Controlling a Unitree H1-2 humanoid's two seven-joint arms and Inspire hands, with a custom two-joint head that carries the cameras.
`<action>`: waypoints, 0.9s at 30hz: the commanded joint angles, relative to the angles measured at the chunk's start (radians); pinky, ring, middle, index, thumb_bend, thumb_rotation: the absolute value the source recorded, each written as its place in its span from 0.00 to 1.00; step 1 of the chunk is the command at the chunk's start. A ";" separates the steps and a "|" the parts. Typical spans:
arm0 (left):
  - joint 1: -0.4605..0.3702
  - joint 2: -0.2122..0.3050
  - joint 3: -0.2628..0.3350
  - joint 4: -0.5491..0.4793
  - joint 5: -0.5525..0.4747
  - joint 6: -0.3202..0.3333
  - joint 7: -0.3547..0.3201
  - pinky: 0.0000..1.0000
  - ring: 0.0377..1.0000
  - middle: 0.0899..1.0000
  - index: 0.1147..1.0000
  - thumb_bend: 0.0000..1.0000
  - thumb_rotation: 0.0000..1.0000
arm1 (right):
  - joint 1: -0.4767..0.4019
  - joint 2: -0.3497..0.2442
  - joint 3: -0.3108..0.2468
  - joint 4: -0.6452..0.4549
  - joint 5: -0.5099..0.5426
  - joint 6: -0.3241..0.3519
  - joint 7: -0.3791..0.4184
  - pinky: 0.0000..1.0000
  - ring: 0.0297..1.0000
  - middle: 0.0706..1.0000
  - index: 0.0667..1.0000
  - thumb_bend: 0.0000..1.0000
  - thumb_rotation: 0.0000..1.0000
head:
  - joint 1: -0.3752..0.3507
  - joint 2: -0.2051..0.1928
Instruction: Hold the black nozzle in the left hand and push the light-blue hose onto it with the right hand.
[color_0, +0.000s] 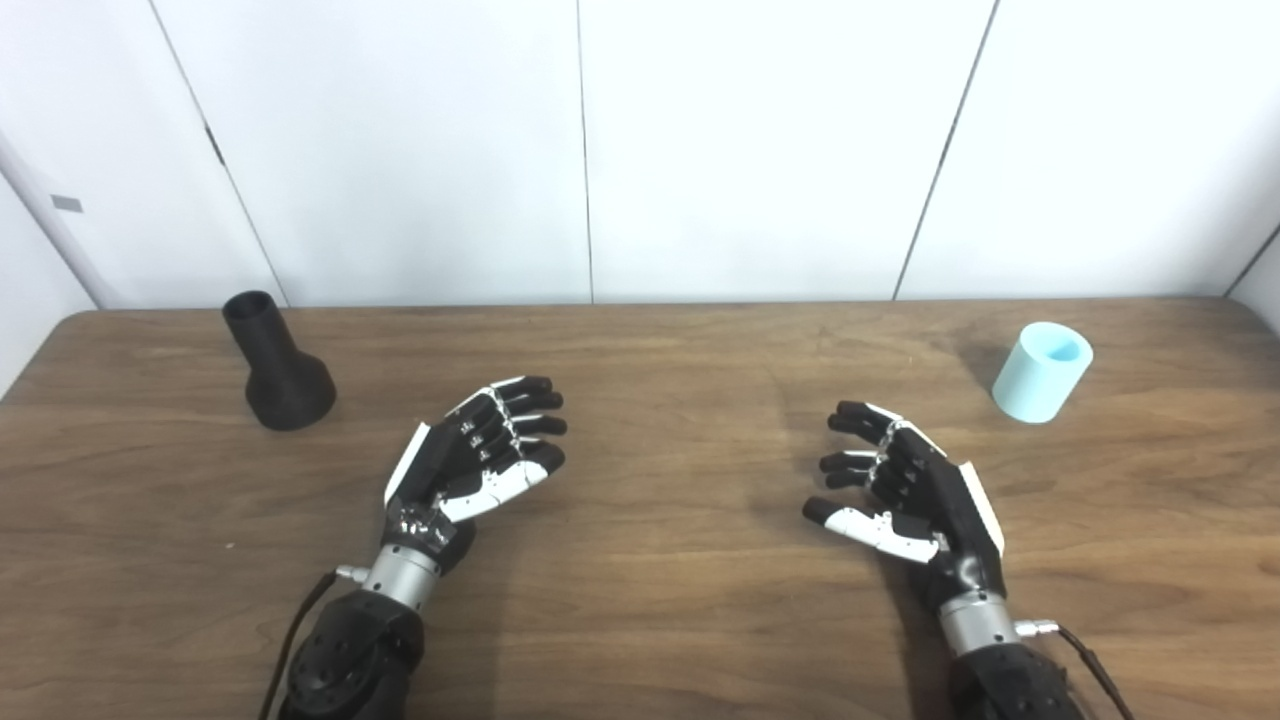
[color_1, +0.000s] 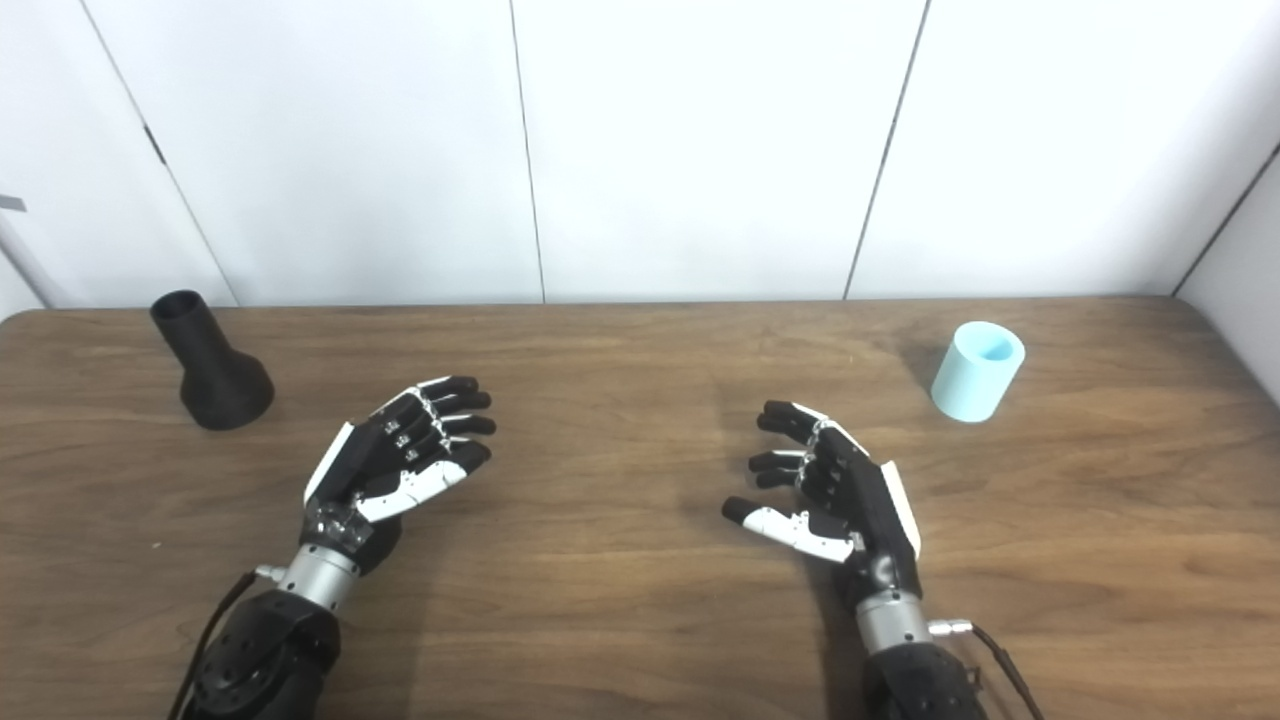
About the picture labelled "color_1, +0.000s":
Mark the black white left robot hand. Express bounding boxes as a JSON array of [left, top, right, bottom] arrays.
[[300, 375, 498, 577]]

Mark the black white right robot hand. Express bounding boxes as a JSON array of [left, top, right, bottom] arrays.
[[721, 400, 923, 613]]

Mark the light-blue hose piece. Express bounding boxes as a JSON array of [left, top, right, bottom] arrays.
[[930, 321, 1027, 424]]

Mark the black flared nozzle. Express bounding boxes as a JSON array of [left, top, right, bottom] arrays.
[[150, 290, 276, 432]]

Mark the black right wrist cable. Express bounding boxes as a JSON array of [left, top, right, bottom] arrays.
[[928, 620, 1046, 720]]

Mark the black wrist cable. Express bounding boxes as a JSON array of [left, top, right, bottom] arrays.
[[168, 565, 291, 720], [928, 620, 1046, 720]]

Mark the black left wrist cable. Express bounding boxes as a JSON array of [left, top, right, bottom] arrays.
[[168, 565, 291, 720]]

